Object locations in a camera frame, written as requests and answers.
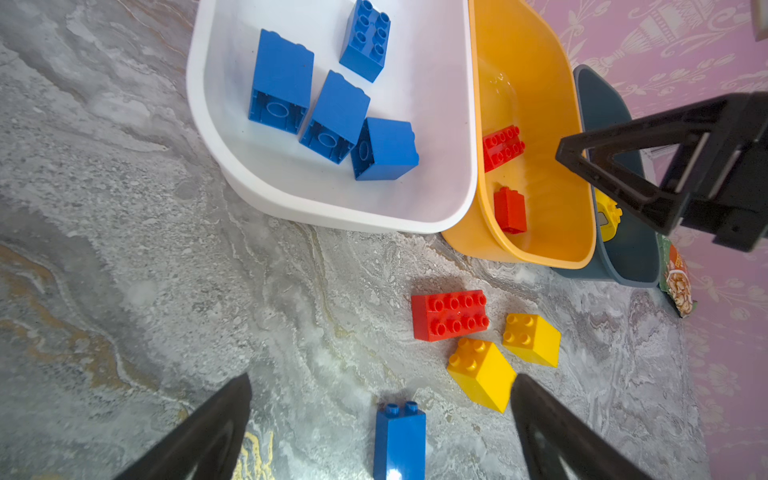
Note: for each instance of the yellow long lego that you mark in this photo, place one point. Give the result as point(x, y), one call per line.
point(608, 215)

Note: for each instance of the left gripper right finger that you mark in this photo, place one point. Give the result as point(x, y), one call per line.
point(553, 439)

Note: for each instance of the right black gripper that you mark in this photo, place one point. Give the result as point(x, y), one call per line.
point(716, 182)

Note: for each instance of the green food packet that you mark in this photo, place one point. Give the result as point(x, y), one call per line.
point(674, 278)

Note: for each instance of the blue square lego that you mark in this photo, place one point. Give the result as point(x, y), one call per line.
point(282, 82)

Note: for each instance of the small red lego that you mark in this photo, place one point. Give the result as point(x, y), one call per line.
point(510, 211)

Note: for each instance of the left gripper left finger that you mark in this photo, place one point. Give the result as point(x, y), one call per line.
point(204, 446)

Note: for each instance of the blue long lego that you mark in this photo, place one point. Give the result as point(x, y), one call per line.
point(365, 44)

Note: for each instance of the yellow plastic container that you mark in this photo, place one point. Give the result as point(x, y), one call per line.
point(522, 78)

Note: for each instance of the red long lego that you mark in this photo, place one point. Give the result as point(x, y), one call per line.
point(501, 147)

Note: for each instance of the dark teal plastic container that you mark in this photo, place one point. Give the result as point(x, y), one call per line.
point(631, 258)

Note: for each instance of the white plastic container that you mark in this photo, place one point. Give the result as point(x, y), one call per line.
point(427, 80)

